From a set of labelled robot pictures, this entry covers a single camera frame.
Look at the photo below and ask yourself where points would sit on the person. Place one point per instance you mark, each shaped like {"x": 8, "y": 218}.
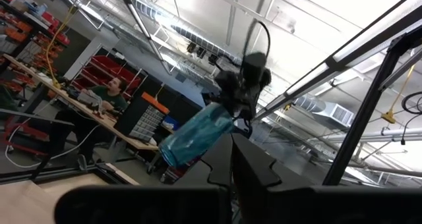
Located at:
{"x": 110, "y": 97}

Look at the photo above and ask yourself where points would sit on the blue translucent plastic cup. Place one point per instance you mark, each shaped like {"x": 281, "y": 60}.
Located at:
{"x": 194, "y": 135}

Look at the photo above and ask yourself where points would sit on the white LED light bar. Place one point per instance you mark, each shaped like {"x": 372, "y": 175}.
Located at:
{"x": 346, "y": 52}

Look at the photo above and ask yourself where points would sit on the black rig frame post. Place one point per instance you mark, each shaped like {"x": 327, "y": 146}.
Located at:
{"x": 366, "y": 108}

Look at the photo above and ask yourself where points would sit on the white ceiling ventilation unit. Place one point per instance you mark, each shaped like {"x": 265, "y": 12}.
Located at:
{"x": 333, "y": 112}

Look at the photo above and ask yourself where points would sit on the slim ceiling light bar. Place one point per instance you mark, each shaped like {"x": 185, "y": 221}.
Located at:
{"x": 141, "y": 23}

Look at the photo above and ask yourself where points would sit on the blue storage bin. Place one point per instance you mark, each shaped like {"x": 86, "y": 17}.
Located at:
{"x": 169, "y": 122}

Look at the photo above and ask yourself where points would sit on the red shelf rack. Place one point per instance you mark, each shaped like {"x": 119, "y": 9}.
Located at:
{"x": 105, "y": 69}

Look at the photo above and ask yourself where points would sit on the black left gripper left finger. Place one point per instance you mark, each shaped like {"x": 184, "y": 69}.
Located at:
{"x": 198, "y": 204}

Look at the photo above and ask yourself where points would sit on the storage shelf with orange bins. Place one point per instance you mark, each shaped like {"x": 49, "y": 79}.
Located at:
{"x": 19, "y": 29}

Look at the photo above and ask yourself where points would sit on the long wooden workbench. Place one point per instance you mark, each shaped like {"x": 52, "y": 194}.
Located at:
{"x": 82, "y": 107}

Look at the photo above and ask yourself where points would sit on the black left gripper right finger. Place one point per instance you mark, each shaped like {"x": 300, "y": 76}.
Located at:
{"x": 263, "y": 201}

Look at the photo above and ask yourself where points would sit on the yellow hanging power outlet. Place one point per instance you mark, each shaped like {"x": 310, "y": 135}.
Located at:
{"x": 389, "y": 116}

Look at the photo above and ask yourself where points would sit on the small-parts drawer cabinet orange top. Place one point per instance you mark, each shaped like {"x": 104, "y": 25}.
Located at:
{"x": 143, "y": 118}

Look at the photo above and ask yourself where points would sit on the red cart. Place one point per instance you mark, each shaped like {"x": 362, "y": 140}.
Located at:
{"x": 23, "y": 136}

